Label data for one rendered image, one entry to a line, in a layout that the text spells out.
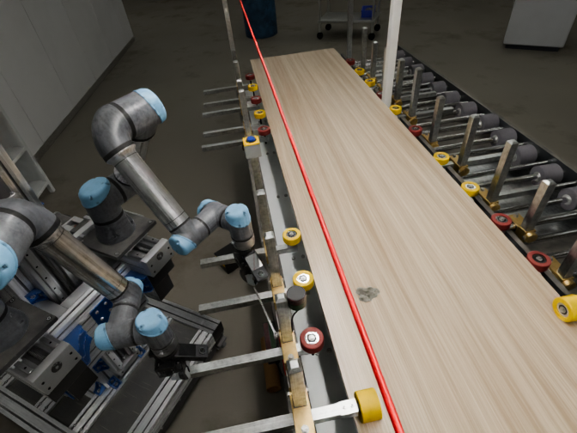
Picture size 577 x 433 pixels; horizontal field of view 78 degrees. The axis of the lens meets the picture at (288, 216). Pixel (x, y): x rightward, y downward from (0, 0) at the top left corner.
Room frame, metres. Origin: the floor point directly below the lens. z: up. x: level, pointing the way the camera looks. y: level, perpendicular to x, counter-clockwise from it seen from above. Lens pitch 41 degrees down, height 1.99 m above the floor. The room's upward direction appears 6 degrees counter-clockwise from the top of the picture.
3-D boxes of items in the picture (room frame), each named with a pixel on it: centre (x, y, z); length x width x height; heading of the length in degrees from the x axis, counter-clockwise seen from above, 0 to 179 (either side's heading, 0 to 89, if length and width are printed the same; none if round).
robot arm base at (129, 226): (1.11, 0.71, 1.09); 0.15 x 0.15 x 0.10
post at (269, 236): (0.90, 0.08, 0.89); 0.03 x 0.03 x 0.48; 6
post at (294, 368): (0.40, 0.02, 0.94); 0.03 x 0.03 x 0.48; 6
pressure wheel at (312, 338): (0.62, -0.03, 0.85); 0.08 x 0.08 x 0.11
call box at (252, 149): (1.41, 0.13, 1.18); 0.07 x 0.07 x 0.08; 6
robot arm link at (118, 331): (0.59, 0.51, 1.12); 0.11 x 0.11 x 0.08; 3
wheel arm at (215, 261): (1.10, 0.19, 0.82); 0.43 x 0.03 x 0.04; 96
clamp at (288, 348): (0.63, 0.04, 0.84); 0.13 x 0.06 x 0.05; 6
